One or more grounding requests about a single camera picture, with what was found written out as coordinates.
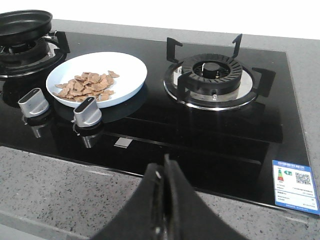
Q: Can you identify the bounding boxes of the right silver stove knob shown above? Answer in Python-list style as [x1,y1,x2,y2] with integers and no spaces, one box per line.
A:
[73,96,102,128]

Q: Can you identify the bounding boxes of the blue energy label sticker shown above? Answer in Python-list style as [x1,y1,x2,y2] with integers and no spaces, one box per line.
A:
[272,160,320,215]

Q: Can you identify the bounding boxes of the right black pan support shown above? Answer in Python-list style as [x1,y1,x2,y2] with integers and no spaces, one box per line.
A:
[163,34,276,111]

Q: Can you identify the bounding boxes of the light blue plate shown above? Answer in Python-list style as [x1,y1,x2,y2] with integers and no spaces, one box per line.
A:
[46,51,148,109]

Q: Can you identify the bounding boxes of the black frying pan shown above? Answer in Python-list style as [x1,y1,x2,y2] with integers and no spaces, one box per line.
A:
[0,9,53,47]

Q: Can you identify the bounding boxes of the left gas burner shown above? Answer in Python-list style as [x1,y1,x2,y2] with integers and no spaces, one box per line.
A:
[0,38,49,67]

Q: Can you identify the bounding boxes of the black pan support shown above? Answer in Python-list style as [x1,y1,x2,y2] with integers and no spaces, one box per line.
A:
[0,31,70,79]
[163,34,276,111]

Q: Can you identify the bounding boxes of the right gas burner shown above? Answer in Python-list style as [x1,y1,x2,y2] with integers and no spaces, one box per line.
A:
[182,53,243,95]

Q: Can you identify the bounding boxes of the silver stove knob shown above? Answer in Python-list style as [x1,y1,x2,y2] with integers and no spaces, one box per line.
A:
[18,87,49,118]
[73,96,102,128]

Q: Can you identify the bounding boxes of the gas burner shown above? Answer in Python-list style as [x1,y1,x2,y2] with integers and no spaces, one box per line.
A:
[0,38,49,67]
[182,53,243,95]

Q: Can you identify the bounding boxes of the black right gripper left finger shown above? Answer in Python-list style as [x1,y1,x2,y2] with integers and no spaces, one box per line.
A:
[92,163,164,240]

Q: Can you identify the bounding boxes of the left black pan support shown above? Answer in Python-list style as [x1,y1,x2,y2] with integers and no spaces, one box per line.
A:
[0,31,70,79]

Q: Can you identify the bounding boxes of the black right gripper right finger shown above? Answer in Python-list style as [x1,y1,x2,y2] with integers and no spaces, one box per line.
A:
[164,154,246,240]

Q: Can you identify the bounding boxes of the brown meat pieces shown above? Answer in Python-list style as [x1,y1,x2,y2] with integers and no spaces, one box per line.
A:
[53,70,120,103]

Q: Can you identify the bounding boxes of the left silver stove knob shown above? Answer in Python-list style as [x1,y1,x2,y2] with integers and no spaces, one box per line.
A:
[18,87,49,118]

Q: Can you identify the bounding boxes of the black glass cooktop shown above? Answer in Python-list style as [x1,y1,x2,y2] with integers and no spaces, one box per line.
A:
[0,32,310,205]

